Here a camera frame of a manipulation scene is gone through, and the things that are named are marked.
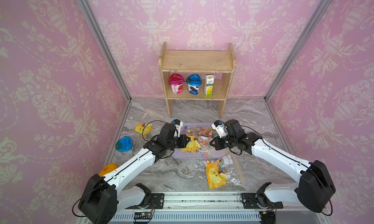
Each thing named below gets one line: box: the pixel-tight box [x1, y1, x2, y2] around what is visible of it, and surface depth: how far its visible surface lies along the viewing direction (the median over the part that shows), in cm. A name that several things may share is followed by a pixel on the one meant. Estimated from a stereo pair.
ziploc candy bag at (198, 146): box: [181, 135, 215, 155], surface depth 83 cm
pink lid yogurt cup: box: [168, 73, 186, 95], surface depth 91 cm
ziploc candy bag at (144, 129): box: [133, 121, 153, 137], surface depth 96 cm
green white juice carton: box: [204, 74, 216, 97], surface depth 87 cm
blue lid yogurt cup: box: [186, 73, 203, 95], surface depth 90 cm
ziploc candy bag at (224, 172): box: [204, 153, 247, 191], surface depth 81 cm
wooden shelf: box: [158, 42, 237, 119], surface depth 84 cm
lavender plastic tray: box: [171, 122, 230, 159], surface depth 91 cm
